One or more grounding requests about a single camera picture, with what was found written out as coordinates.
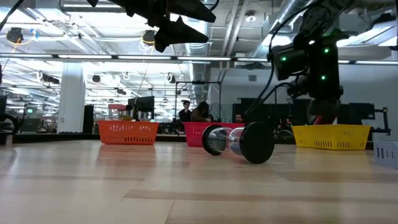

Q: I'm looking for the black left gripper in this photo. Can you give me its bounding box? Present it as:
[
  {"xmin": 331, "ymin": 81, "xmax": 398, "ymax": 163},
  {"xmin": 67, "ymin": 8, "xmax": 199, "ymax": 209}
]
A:
[{"xmin": 108, "ymin": 0, "xmax": 216, "ymax": 53}]

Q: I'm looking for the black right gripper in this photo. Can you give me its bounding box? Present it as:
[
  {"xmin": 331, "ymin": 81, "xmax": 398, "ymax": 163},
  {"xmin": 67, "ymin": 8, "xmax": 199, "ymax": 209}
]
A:
[{"xmin": 306, "ymin": 60, "xmax": 345, "ymax": 124}]

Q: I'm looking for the yellow plastic basket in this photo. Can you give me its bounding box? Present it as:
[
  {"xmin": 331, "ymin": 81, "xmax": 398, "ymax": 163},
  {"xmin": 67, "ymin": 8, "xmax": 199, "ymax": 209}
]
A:
[{"xmin": 291, "ymin": 124, "xmax": 372, "ymax": 151}]

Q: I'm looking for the black monitor row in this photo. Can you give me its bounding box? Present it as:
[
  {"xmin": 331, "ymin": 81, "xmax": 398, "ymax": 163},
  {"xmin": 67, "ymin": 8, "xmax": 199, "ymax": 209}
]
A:
[{"xmin": 340, "ymin": 102, "xmax": 376, "ymax": 125}]

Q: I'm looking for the black ceiling spotlight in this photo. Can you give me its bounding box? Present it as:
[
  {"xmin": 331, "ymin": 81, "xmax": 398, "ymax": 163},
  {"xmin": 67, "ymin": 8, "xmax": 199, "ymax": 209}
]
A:
[
  {"xmin": 6, "ymin": 27, "xmax": 24, "ymax": 44},
  {"xmin": 142, "ymin": 29, "xmax": 157, "ymax": 47}
]

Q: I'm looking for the long ceiling light strip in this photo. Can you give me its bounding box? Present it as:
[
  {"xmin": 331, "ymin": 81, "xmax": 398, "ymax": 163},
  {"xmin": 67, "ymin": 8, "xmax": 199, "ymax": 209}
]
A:
[{"xmin": 0, "ymin": 53, "xmax": 268, "ymax": 62}]

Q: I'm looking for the black stand with knob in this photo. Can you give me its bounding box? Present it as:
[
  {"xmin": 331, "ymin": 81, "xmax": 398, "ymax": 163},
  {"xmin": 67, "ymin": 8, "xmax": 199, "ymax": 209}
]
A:
[{"xmin": 365, "ymin": 106, "xmax": 392, "ymax": 147}]

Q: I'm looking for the light blue multiport charger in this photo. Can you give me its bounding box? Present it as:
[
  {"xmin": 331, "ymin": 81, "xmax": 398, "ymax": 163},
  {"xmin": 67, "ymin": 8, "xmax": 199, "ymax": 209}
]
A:
[{"xmin": 373, "ymin": 141, "xmax": 398, "ymax": 169}]

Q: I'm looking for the red plastic basket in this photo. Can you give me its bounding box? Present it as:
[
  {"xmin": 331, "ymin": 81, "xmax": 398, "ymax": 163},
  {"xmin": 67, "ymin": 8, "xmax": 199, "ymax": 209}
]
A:
[{"xmin": 182, "ymin": 121, "xmax": 246, "ymax": 147}]

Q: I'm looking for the orange plastic basket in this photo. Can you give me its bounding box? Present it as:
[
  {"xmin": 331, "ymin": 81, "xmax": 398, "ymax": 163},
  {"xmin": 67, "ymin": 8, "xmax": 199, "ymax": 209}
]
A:
[{"xmin": 98, "ymin": 119, "xmax": 160, "ymax": 146}]

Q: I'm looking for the white square column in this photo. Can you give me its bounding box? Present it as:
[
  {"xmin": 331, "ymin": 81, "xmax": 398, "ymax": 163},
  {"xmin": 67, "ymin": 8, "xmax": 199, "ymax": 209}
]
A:
[{"xmin": 57, "ymin": 62, "xmax": 86, "ymax": 134}]

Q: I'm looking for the silver ventilation duct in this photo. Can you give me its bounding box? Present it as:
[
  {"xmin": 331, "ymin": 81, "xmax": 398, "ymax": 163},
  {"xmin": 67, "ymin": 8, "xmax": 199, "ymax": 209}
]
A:
[{"xmin": 185, "ymin": 18, "xmax": 215, "ymax": 103}]

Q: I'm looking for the black metal frame stand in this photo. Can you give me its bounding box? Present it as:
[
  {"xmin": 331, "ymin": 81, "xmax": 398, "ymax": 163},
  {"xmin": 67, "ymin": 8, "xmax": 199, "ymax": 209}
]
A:
[{"xmin": 175, "ymin": 80, "xmax": 223, "ymax": 123}]

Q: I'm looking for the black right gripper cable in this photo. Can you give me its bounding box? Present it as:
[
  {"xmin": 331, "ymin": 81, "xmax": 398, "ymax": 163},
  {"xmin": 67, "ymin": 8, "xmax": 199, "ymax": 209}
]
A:
[{"xmin": 244, "ymin": 0, "xmax": 315, "ymax": 116}]

